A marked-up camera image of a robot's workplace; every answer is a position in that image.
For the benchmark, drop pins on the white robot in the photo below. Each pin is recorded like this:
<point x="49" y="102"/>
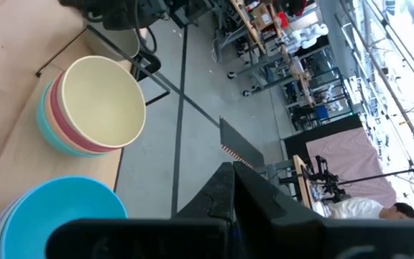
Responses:
<point x="307" y="36"/>

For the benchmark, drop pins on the person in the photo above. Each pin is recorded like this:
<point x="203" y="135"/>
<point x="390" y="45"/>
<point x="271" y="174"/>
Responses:
<point x="358" y="208"/>

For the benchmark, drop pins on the pale grey round bin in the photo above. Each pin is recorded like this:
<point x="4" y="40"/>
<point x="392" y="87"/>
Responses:
<point x="117" y="45"/>

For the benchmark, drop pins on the brown cardboard box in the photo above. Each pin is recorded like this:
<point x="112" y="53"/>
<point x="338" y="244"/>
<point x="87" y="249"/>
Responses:
<point x="264" y="16"/>

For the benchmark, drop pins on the pale pink fabric panel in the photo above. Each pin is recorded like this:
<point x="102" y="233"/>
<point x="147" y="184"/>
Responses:
<point x="350" y="162"/>

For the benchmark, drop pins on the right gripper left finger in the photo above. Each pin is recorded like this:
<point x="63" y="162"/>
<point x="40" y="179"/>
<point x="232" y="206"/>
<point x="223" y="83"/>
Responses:
<point x="207" y="230"/>

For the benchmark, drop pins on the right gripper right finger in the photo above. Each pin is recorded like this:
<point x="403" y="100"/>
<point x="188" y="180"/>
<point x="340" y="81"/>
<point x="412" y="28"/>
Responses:
<point x="271" y="230"/>

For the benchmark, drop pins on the red bowl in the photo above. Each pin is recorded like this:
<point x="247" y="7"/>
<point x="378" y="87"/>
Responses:
<point x="55" y="111"/>

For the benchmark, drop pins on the blue bowl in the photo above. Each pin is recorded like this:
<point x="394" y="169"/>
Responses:
<point x="59" y="208"/>

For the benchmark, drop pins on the long wooden workbench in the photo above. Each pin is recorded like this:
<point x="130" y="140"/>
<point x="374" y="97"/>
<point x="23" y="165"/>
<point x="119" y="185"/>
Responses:
<point x="252" y="27"/>

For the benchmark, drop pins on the orange bowl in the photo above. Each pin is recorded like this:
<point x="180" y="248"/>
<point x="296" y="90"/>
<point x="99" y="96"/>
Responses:
<point x="48" y="115"/>

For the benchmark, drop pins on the small black desktop robot arm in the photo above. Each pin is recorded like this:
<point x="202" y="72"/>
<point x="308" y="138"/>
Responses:
<point x="323" y="177"/>

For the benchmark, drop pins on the office desk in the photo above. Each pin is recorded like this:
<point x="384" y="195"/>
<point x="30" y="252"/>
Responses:
<point x="302" y="180"/>

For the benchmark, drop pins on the turquoise bowl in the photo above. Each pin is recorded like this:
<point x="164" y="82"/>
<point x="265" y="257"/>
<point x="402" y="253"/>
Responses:
<point x="40" y="122"/>

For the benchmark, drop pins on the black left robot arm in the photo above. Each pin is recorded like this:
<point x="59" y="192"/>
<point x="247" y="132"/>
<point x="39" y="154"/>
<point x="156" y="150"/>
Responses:
<point x="120" y="14"/>

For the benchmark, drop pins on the yellow bowl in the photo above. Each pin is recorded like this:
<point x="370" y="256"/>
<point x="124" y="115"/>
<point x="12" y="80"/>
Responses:
<point x="102" y="100"/>

